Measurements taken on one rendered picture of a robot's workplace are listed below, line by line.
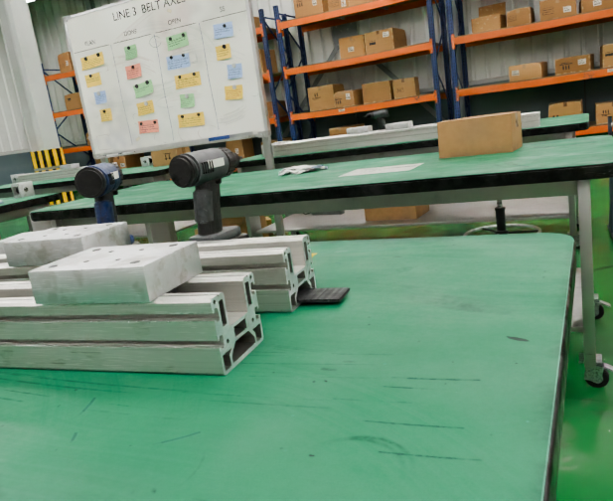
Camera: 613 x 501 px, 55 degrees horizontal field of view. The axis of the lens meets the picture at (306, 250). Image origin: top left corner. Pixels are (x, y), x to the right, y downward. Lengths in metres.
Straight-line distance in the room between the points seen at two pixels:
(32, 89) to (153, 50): 5.19
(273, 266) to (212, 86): 3.21
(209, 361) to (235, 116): 3.30
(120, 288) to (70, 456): 0.19
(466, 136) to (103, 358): 2.05
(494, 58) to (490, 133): 8.55
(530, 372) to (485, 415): 0.09
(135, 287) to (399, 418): 0.31
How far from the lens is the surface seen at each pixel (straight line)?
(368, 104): 10.41
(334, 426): 0.51
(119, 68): 4.42
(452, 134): 2.56
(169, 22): 4.14
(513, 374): 0.57
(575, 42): 10.94
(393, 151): 4.04
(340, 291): 0.82
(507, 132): 2.51
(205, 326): 0.62
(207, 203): 1.07
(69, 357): 0.75
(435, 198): 2.08
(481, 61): 11.08
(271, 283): 0.79
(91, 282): 0.68
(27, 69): 9.31
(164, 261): 0.66
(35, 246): 1.00
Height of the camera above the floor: 1.03
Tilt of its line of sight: 13 degrees down
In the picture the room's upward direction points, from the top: 8 degrees counter-clockwise
